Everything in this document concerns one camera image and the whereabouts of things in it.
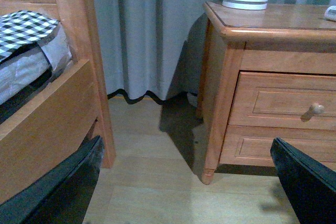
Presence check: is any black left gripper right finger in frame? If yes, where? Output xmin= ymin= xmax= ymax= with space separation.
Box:
xmin=270 ymin=137 xmax=335 ymax=223

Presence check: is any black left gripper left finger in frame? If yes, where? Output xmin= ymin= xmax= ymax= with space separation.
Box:
xmin=1 ymin=136 xmax=104 ymax=223

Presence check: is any drawer round knob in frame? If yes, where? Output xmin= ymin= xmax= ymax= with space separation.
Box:
xmin=309 ymin=103 xmax=325 ymax=115

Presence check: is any wooden drawer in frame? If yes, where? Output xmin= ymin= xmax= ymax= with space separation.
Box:
xmin=219 ymin=125 xmax=335 ymax=170
xmin=229 ymin=72 xmax=335 ymax=131

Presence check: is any wooden nightstand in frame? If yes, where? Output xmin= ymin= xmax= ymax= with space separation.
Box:
xmin=197 ymin=2 xmax=335 ymax=185

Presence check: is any grey mattress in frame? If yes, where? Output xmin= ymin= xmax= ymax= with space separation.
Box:
xmin=1 ymin=24 xmax=72 ymax=123

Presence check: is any black white checkered cloth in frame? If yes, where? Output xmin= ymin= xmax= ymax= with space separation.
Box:
xmin=1 ymin=10 xmax=59 ymax=62

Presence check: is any small white device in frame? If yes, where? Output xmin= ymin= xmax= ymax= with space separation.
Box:
xmin=324 ymin=6 xmax=336 ymax=22

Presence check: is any grey curtain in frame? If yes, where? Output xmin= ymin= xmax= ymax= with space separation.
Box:
xmin=89 ymin=0 xmax=336 ymax=105

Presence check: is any wooden bed frame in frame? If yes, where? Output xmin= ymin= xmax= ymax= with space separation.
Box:
xmin=1 ymin=0 xmax=116 ymax=201

